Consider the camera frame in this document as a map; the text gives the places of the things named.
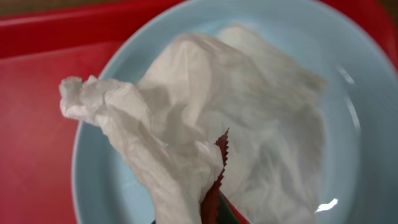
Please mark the white napkin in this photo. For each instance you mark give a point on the white napkin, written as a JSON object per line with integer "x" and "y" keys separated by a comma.
{"x": 230, "y": 106}

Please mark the red foil wrapper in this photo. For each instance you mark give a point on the red foil wrapper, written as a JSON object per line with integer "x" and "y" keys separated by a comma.
{"x": 215, "y": 207}

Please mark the red serving tray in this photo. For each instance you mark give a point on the red serving tray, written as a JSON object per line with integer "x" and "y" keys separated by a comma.
{"x": 55, "y": 170}

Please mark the light blue plate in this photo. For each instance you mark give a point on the light blue plate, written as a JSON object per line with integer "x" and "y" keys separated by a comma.
{"x": 359, "y": 106}

